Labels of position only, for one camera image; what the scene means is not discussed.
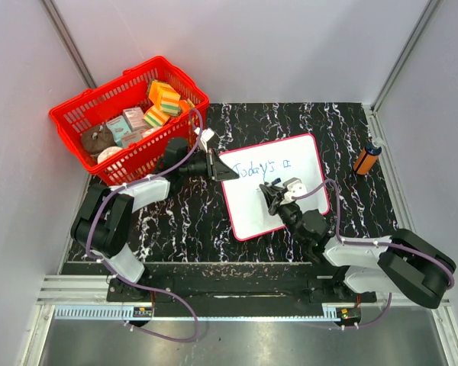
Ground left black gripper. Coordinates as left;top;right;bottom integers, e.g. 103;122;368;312
179;149;238;183

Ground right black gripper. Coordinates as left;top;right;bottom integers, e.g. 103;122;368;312
262;182;305;245

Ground pink framed whiteboard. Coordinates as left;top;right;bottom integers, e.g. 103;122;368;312
220;133;324;241

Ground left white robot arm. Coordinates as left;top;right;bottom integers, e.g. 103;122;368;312
70;137;239;302

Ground striped sponge lower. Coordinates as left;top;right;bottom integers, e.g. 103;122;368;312
143;105;171;127

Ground striped sponge stack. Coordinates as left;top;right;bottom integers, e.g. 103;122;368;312
147;79;181;116

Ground pink box lower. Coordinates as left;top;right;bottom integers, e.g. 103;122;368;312
121;130;143;149

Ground pink small box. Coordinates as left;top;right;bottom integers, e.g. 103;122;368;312
123;107;148;131

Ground red plastic shopping basket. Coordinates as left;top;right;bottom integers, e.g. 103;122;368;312
49;56;209;186

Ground teal small box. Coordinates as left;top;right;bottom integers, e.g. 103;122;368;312
105;115;132;147

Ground pink round pastry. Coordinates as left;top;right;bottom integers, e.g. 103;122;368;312
97;146;123;164

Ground brown round bread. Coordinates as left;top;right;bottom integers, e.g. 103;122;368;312
81;124;115;156

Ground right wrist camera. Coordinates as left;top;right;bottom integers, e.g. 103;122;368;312
282;178;307;204

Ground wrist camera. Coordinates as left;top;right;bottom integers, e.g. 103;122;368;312
282;178;307;204
195;127;215;153

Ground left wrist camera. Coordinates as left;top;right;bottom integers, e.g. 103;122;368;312
195;127;215;153

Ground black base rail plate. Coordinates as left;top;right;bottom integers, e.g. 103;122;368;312
107;263;376;318

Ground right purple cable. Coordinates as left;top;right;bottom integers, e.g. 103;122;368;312
299;178;456;291

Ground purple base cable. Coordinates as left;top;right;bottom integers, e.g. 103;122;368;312
110;280;201;343

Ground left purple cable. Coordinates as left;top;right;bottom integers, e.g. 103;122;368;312
84;108;206;285

